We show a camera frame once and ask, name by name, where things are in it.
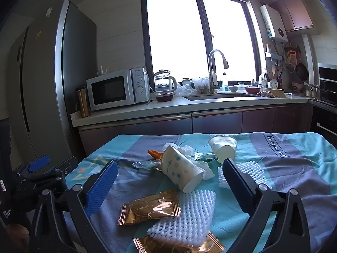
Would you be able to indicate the brown base cabinet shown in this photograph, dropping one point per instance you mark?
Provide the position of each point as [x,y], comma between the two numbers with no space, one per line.
[216,121]

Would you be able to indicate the teal grey striped cloth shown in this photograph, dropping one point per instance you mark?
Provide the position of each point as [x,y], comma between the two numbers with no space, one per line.
[289,168]

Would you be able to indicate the grey refrigerator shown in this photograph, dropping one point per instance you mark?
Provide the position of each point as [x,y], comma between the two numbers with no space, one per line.
[44,84]

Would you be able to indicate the dotted white paper cup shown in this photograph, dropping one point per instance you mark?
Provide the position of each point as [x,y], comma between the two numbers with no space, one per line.
[179,168]
[223,150]

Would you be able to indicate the wall utensil rack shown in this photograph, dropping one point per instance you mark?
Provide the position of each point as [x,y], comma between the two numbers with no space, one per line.
[273,52]

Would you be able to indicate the person's left hand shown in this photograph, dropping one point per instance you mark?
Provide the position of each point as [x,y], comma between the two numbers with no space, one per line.
[17,233]

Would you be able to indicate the white foam fruit net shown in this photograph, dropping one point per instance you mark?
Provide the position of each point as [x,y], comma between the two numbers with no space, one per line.
[247,171]
[189,216]

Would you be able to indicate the copper travel tumbler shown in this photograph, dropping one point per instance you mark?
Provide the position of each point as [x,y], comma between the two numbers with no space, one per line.
[83,102]

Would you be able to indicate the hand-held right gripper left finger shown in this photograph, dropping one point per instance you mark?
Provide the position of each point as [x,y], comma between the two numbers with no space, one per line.
[101,187]

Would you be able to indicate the black built-in oven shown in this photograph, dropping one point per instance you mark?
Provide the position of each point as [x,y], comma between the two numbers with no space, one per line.
[327,84]

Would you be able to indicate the pink wall cabinet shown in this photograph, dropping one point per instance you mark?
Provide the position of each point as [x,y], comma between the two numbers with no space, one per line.
[295,11]

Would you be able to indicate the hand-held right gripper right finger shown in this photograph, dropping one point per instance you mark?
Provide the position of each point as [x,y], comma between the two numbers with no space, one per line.
[239,181]

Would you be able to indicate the clear plastic bottle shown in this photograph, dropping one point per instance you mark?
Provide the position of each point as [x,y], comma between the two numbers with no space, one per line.
[224,83]

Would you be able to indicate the steel kitchen faucet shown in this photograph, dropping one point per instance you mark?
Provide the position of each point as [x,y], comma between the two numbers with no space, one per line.
[212,71]

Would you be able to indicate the white water heater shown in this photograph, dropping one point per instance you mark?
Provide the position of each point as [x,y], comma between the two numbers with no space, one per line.
[273,22]

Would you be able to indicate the dark red lidded bowl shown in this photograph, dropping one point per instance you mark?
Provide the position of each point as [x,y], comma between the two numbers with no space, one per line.
[164,97]

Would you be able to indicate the glass electric kettle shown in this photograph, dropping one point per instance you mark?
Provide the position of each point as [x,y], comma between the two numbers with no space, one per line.
[163,83]

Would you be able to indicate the kitchen window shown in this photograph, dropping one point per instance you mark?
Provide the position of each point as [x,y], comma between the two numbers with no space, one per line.
[173,37]

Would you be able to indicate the clear green plastic wrapper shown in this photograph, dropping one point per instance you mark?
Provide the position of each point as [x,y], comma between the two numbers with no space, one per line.
[144,165]

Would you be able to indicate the white tissue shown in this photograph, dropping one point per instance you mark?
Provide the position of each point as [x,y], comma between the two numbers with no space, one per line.
[185,149]
[206,171]

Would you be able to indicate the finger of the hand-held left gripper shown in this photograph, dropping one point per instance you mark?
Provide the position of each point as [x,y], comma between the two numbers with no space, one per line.
[39,162]
[65,166]

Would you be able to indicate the hanging frying pan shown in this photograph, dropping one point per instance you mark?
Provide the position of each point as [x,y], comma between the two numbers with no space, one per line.
[302,71]

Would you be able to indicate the kitchen sink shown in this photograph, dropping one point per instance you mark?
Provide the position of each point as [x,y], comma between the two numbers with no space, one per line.
[218,96]

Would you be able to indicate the white microwave oven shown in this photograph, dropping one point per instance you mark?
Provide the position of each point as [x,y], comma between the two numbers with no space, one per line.
[110,92]

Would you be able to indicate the clear plastic bag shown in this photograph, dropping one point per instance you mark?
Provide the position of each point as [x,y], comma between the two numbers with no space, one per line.
[187,89]

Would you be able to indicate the gold snack wrapper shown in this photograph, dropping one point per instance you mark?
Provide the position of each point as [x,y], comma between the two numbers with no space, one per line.
[210,245]
[150,208]

